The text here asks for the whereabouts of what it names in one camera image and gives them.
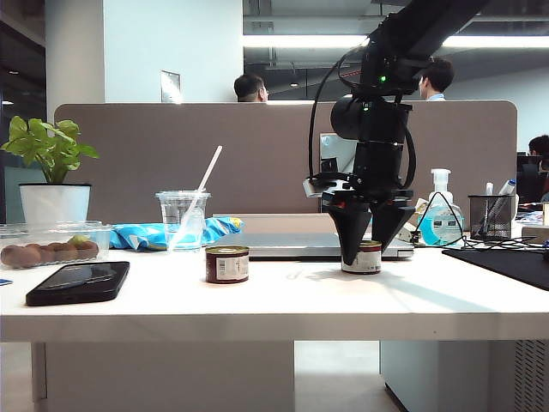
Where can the dark-haired person with glasses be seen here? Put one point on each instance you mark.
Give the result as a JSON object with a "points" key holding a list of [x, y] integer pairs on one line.
{"points": [[249, 88]]}

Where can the brown rectangular block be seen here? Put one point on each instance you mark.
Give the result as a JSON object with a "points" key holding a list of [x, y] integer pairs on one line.
{"points": [[536, 234]]}

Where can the gold foil wrapper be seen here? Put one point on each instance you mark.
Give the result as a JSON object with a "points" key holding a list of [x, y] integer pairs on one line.
{"points": [[422, 210]]}

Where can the black mesh pen holder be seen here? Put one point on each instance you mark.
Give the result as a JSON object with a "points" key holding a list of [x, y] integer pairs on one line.
{"points": [[489, 219]]}

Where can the clear plastic fruit container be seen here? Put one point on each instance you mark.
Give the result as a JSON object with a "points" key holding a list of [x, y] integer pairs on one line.
{"points": [[100, 240]]}

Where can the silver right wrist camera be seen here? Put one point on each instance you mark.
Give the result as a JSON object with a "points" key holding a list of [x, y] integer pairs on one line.
{"points": [[311, 188]]}

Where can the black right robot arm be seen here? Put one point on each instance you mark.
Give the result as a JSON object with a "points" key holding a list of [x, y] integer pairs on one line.
{"points": [[429, 26]]}

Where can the person in light blue shirt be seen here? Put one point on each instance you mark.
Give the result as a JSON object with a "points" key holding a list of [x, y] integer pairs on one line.
{"points": [[437, 77]]}

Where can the clear plastic cup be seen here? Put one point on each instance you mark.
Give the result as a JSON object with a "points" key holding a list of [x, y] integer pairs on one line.
{"points": [[171, 214]]}

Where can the white and blue marker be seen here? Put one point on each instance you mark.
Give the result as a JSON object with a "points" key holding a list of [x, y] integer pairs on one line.
{"points": [[508, 186]]}

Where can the black mouse pad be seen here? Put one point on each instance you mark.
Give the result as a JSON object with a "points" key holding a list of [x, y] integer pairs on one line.
{"points": [[506, 266]]}

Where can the brown desk partition screen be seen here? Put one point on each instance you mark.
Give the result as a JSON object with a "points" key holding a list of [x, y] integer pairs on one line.
{"points": [[171, 150]]}

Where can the blue snack bag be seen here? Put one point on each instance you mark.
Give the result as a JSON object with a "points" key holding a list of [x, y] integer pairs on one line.
{"points": [[128, 238]]}

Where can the beige stapler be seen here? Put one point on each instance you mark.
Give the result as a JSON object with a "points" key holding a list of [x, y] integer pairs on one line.
{"points": [[407, 235]]}

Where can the green leafy plant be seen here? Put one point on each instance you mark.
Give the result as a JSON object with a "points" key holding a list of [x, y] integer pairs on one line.
{"points": [[43, 146]]}

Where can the seated person in dark top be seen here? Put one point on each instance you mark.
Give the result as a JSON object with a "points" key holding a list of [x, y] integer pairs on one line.
{"points": [[539, 146]]}

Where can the white plant pot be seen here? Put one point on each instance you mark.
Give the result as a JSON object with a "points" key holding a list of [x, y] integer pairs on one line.
{"points": [[56, 206]]}

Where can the grey under-desk cabinet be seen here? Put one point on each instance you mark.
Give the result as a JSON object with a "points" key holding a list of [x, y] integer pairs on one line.
{"points": [[450, 377]]}

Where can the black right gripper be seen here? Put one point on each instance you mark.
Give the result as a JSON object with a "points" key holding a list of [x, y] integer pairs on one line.
{"points": [[373, 193]]}

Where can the silver Dell laptop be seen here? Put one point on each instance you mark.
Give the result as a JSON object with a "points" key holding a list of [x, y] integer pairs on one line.
{"points": [[291, 244]]}

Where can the white desk leg panel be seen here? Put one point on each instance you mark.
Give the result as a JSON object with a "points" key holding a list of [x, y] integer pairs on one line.
{"points": [[171, 373]]}

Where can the brown lychee fruit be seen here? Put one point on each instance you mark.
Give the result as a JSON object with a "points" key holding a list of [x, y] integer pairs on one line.
{"points": [[36, 253], [60, 252], [13, 255], [86, 251]]}

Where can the white drinking straw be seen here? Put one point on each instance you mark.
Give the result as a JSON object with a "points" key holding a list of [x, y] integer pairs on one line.
{"points": [[212, 167]]}

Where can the white pen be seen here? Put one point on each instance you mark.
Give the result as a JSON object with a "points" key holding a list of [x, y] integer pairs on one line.
{"points": [[489, 189]]}

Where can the green lychee fruit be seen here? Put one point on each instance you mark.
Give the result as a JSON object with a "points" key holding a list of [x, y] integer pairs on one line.
{"points": [[78, 240]]}

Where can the black smartphone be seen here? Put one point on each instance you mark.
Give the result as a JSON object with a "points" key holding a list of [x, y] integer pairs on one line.
{"points": [[77, 283]]}

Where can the blue hand sanitizer bottle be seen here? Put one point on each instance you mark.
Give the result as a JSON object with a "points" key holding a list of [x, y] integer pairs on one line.
{"points": [[442, 223]]}

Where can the blue key tag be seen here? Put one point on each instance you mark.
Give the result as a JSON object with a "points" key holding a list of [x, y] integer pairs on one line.
{"points": [[5, 282]]}

